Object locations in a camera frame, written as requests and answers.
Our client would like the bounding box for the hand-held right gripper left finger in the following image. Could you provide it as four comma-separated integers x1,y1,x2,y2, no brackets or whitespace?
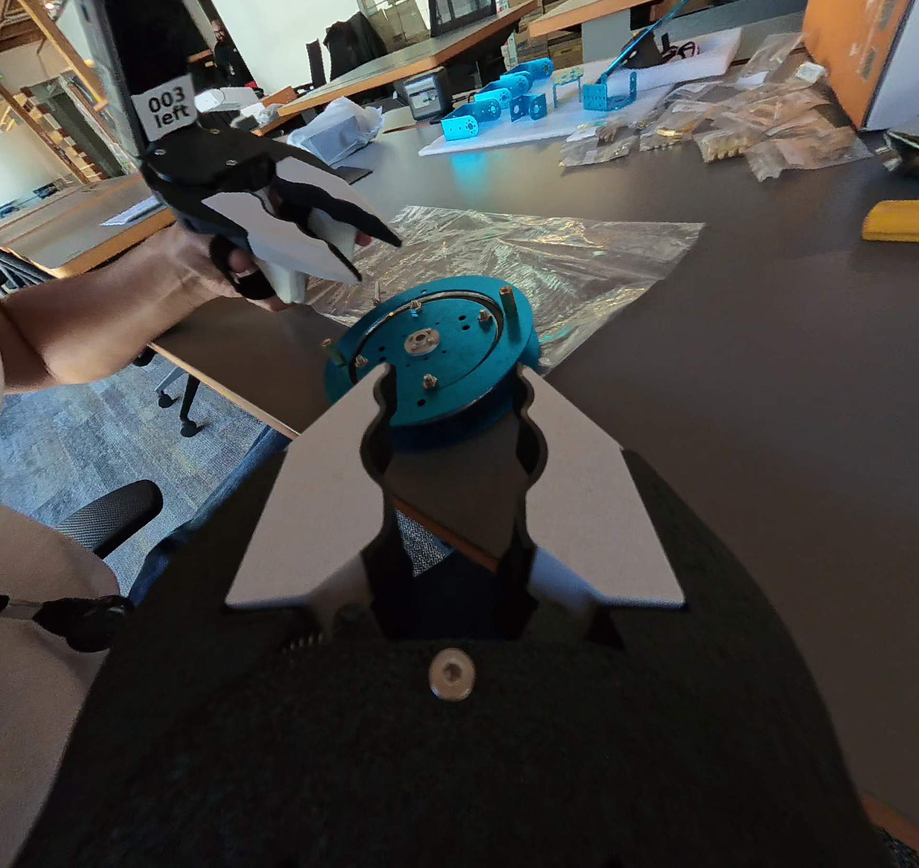
224,363,396,632

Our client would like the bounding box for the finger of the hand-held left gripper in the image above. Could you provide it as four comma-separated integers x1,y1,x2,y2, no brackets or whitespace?
203,192,363,285
269,156,403,248

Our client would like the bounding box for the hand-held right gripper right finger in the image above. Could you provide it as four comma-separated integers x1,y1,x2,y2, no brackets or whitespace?
513,366,686,635

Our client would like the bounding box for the blue round metal turntable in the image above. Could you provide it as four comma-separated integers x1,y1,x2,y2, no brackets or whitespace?
325,276,539,453

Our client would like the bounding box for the grey desk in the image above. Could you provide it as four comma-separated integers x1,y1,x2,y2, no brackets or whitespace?
147,35,919,829

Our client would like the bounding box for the person's left hand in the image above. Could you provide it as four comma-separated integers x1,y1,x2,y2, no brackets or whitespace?
168,225,374,312

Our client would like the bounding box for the white wrapped package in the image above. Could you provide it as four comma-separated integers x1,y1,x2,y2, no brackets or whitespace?
287,96,385,166

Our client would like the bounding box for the dark box with pale label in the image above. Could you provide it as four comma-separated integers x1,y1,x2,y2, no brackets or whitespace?
403,67,453,122

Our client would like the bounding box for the set of blue metal parts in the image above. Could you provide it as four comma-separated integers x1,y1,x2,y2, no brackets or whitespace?
439,0,701,143

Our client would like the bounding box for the dark jacket on chair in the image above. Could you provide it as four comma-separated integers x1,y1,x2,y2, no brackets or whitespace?
323,12,389,79

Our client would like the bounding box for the long white paper sheet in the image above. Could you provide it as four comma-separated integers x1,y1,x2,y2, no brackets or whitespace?
101,197,162,226

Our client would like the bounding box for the black chair base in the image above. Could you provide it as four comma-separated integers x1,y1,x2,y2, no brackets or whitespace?
136,351,211,440

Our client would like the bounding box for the white flat tray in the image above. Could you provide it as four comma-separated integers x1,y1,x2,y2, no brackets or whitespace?
418,27,744,158

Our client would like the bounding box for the black chair armrest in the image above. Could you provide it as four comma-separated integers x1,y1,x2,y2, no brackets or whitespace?
56,480,165,559

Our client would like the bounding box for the wood-edged side table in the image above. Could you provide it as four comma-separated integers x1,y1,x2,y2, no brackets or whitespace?
0,175,177,277

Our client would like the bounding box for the clear plastic bag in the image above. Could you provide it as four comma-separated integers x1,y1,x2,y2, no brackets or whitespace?
302,205,706,374

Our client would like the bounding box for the person's beige shirt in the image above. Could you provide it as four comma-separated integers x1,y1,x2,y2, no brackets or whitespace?
0,505,134,847

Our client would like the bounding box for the pile of clear hardware bags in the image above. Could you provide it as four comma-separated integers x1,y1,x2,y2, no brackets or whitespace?
560,32,873,181

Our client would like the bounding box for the yellow screwdriver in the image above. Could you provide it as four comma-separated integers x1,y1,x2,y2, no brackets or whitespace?
862,199,919,243

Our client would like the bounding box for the orange cardboard box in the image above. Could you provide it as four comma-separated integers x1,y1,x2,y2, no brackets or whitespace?
803,0,919,132

